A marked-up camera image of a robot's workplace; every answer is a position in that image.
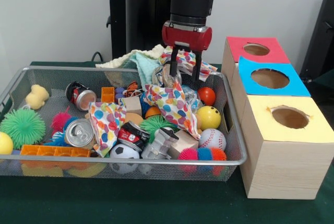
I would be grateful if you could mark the white baseball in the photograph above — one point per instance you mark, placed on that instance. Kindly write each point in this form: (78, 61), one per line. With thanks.
(212, 139)

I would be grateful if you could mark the crushed silver can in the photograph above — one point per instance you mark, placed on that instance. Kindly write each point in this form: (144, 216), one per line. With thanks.
(79, 131)

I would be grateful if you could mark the yellow smiley ball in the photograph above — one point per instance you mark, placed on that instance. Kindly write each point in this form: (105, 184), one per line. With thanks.
(209, 117)

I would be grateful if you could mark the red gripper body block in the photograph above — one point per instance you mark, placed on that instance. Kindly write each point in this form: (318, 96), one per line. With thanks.
(187, 37)

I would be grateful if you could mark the wooden box with three holes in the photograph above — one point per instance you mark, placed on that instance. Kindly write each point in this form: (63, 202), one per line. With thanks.
(282, 161)

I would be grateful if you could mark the cream muslin cloth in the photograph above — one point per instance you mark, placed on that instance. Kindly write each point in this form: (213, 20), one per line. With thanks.
(117, 62)

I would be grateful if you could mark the small polka dot cloth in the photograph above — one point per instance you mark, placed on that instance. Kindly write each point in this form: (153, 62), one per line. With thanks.
(107, 125)

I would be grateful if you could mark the crushed red black can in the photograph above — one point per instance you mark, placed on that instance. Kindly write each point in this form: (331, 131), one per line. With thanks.
(82, 97)

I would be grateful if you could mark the silver and blue can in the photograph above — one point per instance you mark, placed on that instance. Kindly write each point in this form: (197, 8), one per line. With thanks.
(168, 79)

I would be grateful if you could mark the yellow rubber duck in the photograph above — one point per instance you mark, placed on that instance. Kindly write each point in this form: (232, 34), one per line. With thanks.
(37, 96)

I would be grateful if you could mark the mint green cloth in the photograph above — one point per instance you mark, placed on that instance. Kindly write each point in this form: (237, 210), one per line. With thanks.
(146, 70)

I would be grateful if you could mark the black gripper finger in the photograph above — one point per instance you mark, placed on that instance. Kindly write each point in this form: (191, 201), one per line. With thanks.
(174, 62)
(198, 67)

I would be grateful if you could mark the large polka dot cloth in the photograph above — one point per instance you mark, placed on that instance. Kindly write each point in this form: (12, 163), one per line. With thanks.
(206, 68)

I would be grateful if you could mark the red ball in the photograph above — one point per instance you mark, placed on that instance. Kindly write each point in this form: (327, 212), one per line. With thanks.
(207, 95)

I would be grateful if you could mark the black and white soccer ball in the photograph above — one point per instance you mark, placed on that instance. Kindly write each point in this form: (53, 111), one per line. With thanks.
(124, 153)

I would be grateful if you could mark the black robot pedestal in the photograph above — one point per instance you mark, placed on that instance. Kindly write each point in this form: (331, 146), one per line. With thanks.
(141, 31)

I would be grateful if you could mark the large green spiky ball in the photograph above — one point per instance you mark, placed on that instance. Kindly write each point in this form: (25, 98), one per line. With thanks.
(22, 128)

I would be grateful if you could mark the shallow clear bin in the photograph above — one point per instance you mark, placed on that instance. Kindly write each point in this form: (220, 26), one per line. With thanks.
(156, 175)

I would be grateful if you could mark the black flat panel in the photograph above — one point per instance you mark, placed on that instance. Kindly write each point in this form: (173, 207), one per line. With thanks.
(321, 36)

